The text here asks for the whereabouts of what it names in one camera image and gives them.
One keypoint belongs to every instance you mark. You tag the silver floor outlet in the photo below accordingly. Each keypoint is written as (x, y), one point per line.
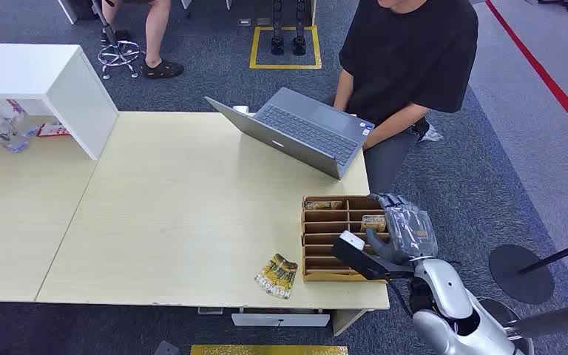
(244, 22)
(166, 349)
(264, 21)

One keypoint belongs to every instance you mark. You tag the black robot leg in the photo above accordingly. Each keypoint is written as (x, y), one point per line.
(277, 44)
(299, 44)

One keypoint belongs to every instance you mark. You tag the person's left forearm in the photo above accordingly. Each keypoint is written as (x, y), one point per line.
(394, 125)

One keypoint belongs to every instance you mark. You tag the black sandal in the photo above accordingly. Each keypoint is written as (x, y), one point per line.
(162, 69)
(116, 35)

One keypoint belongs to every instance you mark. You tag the person's right forearm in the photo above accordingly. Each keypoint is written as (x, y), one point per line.
(344, 90)

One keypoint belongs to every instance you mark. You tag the white drawer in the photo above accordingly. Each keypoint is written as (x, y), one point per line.
(264, 320)

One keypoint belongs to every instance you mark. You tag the cardboard slotted organizer box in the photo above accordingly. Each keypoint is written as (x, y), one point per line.
(328, 228)

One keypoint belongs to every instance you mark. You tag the chrome stool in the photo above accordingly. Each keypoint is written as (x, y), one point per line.
(117, 53)

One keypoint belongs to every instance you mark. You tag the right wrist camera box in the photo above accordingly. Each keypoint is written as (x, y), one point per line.
(362, 259)

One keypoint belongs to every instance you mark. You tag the black round-base stand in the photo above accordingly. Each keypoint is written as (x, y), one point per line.
(519, 274)

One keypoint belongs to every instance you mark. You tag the yellow hotel card sleeve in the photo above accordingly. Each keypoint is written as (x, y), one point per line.
(276, 277)

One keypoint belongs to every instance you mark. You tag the person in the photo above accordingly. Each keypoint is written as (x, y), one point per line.
(406, 59)
(156, 29)

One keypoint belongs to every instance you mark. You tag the grey metal desk bracket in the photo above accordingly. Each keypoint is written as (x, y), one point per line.
(210, 311)

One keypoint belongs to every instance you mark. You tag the red white packet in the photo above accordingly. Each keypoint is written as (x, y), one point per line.
(52, 130)

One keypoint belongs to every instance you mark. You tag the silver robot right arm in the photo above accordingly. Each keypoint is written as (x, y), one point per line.
(443, 289)

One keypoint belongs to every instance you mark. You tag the grey pole stand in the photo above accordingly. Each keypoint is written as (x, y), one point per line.
(558, 321)

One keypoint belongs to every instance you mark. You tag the red floor tape line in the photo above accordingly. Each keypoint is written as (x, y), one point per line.
(548, 81)

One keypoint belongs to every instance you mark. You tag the yellow hotel key card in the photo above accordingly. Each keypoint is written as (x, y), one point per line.
(323, 205)
(372, 223)

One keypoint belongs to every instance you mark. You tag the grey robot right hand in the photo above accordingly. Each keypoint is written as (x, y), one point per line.
(409, 230)

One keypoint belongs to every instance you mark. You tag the white shoe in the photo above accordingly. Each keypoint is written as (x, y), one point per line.
(432, 134)

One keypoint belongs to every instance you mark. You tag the white desk leg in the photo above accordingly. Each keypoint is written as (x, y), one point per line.
(345, 321)

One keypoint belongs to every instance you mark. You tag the yellow floor tape square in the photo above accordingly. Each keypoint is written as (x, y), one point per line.
(253, 49)

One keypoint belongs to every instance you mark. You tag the white desk shelf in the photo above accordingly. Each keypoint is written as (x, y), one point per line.
(29, 68)

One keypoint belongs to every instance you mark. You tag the white cabinet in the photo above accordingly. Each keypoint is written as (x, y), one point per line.
(68, 10)

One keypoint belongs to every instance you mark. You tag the grey laptop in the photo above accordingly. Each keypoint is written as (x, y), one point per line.
(308, 130)

